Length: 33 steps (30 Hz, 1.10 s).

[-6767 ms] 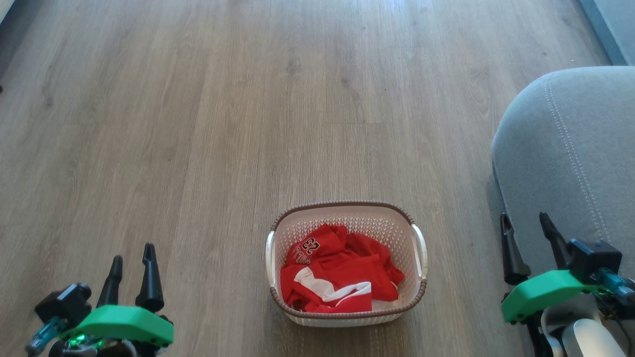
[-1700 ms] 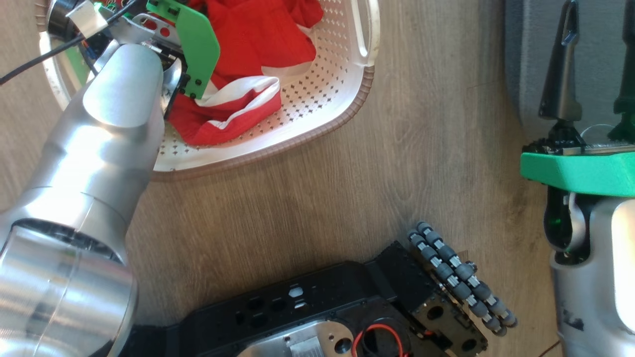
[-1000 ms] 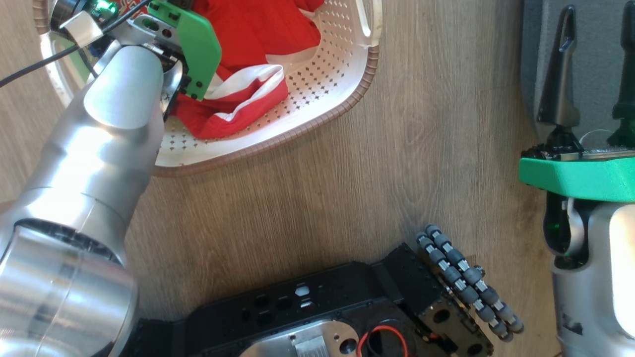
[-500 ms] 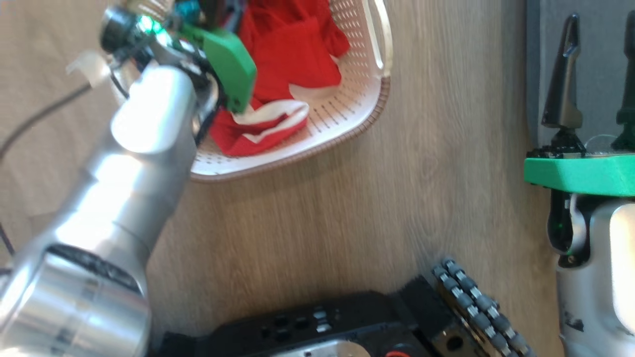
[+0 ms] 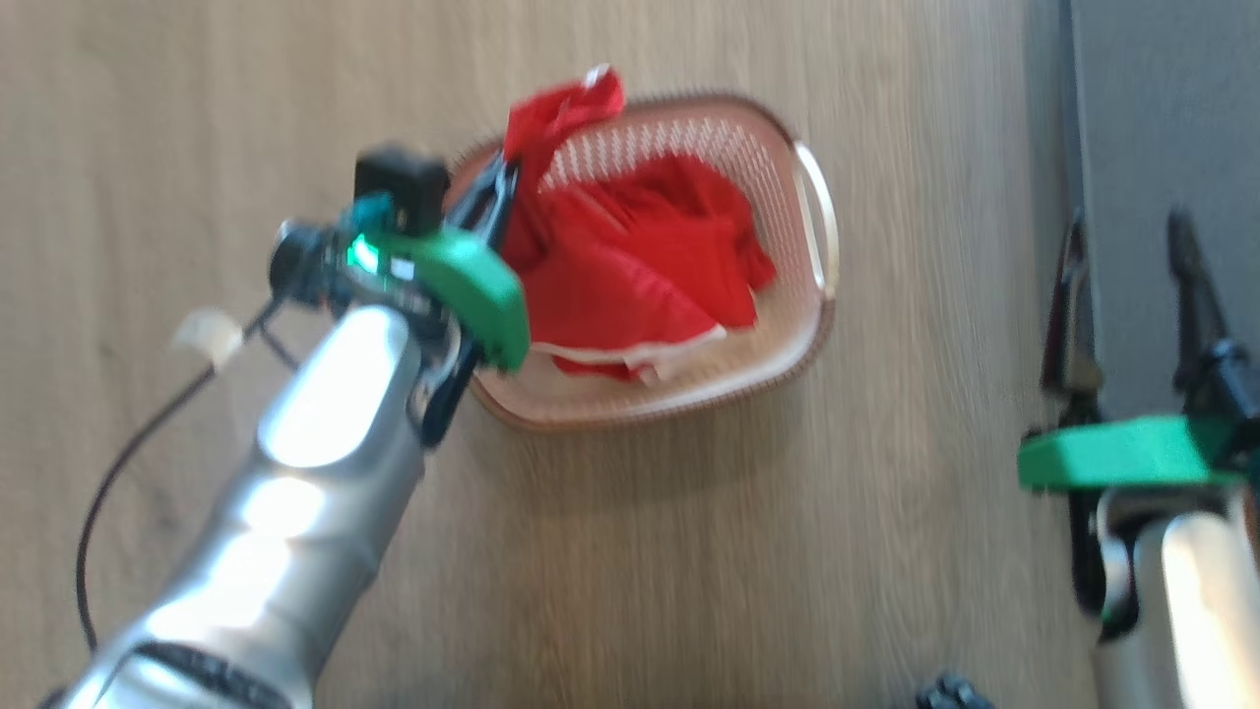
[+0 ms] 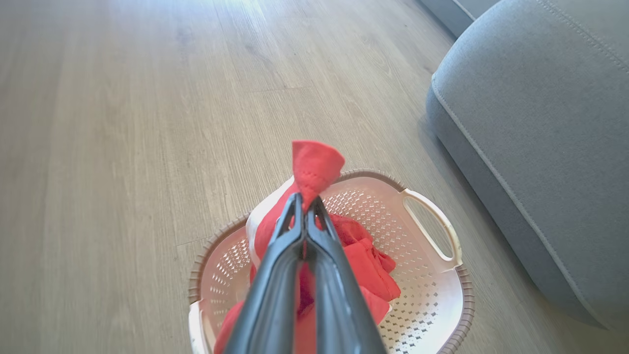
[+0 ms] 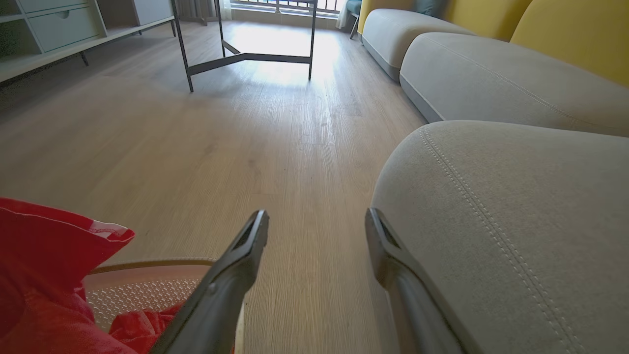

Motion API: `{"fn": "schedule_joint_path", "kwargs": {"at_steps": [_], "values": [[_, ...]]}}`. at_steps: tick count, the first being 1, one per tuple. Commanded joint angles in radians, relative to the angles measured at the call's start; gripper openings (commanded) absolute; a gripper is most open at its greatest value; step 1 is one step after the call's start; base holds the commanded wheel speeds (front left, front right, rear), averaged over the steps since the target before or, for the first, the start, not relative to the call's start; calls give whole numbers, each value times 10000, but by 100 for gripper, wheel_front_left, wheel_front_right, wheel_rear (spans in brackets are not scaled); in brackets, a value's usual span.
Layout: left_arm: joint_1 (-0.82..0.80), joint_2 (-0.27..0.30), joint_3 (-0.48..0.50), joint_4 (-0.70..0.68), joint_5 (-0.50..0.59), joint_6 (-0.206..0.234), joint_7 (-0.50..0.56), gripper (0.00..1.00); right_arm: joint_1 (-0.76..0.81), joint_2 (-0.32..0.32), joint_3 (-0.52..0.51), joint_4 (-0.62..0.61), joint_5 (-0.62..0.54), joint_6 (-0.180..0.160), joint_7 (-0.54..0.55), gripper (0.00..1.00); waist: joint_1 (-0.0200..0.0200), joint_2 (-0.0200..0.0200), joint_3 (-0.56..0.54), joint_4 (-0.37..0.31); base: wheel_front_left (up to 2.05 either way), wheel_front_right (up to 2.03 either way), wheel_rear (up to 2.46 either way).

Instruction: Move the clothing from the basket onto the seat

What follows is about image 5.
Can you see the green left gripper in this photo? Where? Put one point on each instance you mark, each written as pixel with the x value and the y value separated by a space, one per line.
pixel 472 295

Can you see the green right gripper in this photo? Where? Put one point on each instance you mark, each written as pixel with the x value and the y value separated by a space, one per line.
pixel 1122 455

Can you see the red and white garment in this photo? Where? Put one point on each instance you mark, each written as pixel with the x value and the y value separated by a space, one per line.
pixel 640 256

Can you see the white perforated laundry basket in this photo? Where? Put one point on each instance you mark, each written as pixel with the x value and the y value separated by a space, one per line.
pixel 787 197

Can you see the grey fabric sofa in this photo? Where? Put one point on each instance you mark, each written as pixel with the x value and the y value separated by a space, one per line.
pixel 1162 177

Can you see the large grey roller omni wheel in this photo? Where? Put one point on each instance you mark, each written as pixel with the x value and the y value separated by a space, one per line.
pixel 950 694

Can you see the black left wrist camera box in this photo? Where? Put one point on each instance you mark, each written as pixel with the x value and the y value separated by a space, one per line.
pixel 399 187

